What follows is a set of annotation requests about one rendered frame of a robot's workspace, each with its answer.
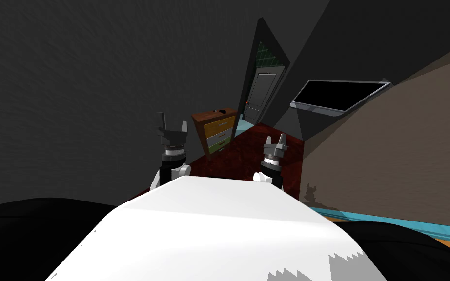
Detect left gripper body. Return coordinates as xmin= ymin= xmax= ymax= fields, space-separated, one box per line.
xmin=158 ymin=126 xmax=189 ymax=147

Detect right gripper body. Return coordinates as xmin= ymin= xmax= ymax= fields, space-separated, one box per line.
xmin=263 ymin=142 xmax=289 ymax=160

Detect brown chest of coloured drawers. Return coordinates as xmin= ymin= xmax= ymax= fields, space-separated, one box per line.
xmin=191 ymin=108 xmax=238 ymax=161

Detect grey panelled door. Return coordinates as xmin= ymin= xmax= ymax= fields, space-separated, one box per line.
xmin=243 ymin=66 xmax=286 ymax=125

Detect black flat screen television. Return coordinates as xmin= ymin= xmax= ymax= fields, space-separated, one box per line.
xmin=290 ymin=78 xmax=393 ymax=118

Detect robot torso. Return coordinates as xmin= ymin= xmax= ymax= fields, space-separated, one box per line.
xmin=43 ymin=175 xmax=388 ymax=281

